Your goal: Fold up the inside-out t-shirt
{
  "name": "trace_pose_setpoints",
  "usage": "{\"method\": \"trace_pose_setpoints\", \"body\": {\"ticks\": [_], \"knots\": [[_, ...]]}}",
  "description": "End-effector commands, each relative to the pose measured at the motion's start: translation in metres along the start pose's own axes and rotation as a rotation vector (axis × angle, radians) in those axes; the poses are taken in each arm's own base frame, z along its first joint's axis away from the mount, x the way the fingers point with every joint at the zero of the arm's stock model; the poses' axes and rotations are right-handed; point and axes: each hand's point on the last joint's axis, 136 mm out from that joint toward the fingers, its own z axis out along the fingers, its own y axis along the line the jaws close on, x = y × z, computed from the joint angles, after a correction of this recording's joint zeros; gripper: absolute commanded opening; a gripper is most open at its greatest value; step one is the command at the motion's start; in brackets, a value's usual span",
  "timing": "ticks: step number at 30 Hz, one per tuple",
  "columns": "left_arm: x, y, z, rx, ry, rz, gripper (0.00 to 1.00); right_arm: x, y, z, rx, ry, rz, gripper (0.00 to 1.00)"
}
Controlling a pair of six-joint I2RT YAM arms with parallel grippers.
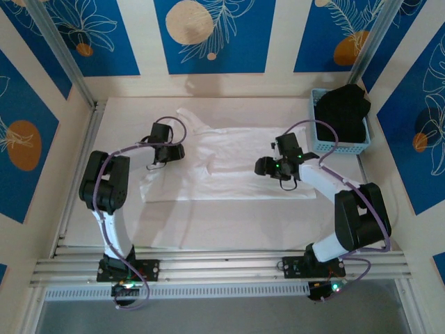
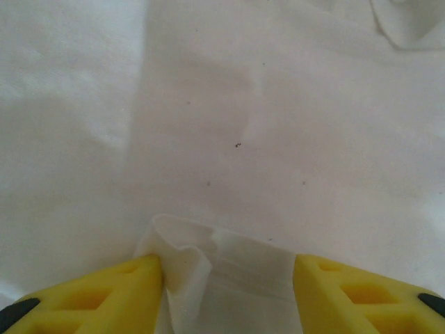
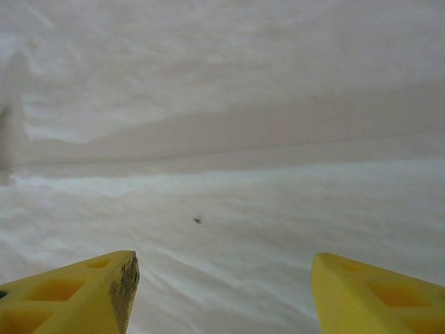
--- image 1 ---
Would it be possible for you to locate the light blue plastic basket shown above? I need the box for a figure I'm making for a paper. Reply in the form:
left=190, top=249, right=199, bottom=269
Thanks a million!
left=310, top=88, right=371, bottom=154

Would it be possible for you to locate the white t-shirt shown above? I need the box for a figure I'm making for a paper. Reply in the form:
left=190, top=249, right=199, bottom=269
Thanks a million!
left=138, top=106, right=318, bottom=203

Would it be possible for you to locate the black garment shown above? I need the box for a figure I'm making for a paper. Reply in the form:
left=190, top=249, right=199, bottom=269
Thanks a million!
left=314, top=83, right=372, bottom=144

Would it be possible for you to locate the pale pink table cover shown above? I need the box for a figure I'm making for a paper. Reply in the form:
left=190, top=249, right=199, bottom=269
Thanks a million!
left=60, top=97, right=394, bottom=251

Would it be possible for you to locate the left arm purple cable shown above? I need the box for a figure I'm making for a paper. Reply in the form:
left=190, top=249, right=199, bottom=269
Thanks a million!
left=92, top=116, right=191, bottom=311

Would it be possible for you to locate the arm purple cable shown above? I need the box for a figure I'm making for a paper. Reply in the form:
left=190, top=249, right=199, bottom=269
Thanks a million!
left=92, top=116, right=191, bottom=311
left=283, top=120, right=393, bottom=303

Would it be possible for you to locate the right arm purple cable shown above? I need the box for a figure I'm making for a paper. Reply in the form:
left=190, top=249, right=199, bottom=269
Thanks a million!
left=283, top=120, right=393, bottom=303

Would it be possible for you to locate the aluminium side rail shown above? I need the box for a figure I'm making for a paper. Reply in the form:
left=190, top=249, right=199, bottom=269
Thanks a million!
left=339, top=99, right=404, bottom=253
left=50, top=100, right=107, bottom=259

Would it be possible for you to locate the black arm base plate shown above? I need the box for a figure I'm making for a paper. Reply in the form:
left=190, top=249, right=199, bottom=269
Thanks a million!
left=96, top=259, right=161, bottom=282
left=282, top=256, right=347, bottom=279

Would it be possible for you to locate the blue floral wall panel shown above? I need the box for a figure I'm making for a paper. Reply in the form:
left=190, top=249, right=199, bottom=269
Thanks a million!
left=154, top=0, right=277, bottom=75
left=43, top=0, right=141, bottom=78
left=293, top=0, right=387, bottom=74
left=376, top=24, right=445, bottom=217
left=0, top=48, right=60, bottom=225

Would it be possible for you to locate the aluminium rail frame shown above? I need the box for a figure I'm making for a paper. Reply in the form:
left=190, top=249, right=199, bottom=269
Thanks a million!
left=29, top=248, right=414, bottom=288

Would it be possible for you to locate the aluminium corner post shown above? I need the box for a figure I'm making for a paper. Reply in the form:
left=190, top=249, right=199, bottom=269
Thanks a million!
left=342, top=0, right=401, bottom=102
left=24, top=0, right=98, bottom=109

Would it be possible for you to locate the white slotted cable duct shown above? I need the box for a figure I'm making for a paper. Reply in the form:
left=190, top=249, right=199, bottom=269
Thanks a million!
left=44, top=282, right=310, bottom=302

